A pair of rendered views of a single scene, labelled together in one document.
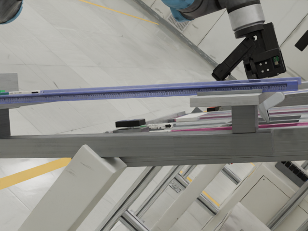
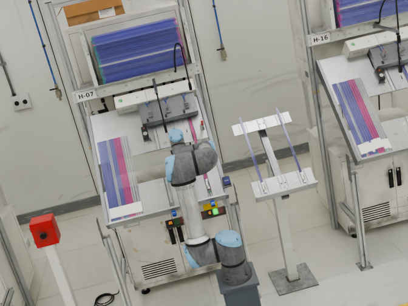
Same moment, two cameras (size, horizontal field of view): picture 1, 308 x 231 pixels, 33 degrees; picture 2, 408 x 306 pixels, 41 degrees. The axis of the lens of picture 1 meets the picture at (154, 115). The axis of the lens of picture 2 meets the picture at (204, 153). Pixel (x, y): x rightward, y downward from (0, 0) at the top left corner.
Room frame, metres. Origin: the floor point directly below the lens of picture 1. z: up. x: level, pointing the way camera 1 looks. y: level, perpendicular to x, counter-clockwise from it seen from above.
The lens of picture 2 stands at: (1.76, 2.66, 2.02)
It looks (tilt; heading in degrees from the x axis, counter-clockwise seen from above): 21 degrees down; 256
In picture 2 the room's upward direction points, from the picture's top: 13 degrees counter-clockwise
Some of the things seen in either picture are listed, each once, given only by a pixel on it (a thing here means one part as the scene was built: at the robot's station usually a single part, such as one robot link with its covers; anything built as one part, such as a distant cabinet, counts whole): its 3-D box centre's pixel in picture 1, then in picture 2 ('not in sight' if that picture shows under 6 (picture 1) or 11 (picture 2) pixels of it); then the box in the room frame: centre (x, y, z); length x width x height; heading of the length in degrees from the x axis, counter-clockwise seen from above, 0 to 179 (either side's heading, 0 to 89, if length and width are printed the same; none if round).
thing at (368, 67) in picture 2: not in sight; (383, 133); (-0.17, -0.19, 0.65); 1.01 x 0.73 x 1.29; 79
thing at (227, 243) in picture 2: not in sight; (227, 246); (1.21, 0.55, 0.72); 0.13 x 0.12 x 0.14; 167
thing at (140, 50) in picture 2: not in sight; (139, 50); (1.20, -0.51, 1.52); 0.51 x 0.13 x 0.27; 169
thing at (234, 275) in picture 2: not in sight; (234, 267); (1.20, 0.56, 0.60); 0.15 x 0.15 x 0.10
